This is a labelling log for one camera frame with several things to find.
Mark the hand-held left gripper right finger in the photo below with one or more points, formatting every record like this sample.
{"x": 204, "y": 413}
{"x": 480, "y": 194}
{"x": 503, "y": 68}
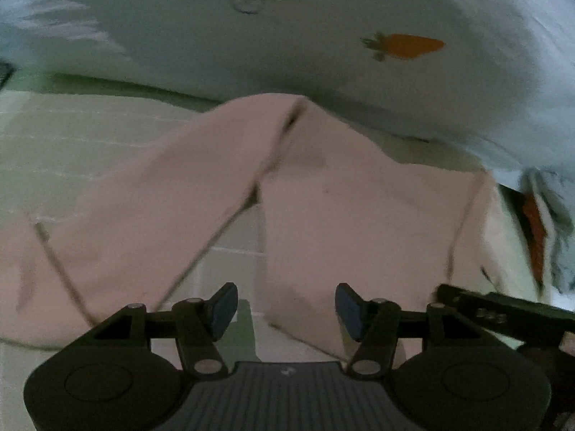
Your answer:
{"x": 351, "y": 318}

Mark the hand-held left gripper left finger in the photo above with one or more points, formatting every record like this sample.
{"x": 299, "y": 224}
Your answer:
{"x": 222, "y": 313}

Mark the white cloth with orange patch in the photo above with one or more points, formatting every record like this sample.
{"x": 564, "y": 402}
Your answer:
{"x": 534, "y": 226}

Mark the white carrot print quilt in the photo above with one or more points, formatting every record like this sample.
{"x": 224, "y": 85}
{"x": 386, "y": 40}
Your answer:
{"x": 269, "y": 54}

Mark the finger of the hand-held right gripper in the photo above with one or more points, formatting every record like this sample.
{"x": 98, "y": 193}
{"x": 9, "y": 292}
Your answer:
{"x": 450, "y": 295}

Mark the pink pants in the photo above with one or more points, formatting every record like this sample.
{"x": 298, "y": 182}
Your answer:
{"x": 359, "y": 211}

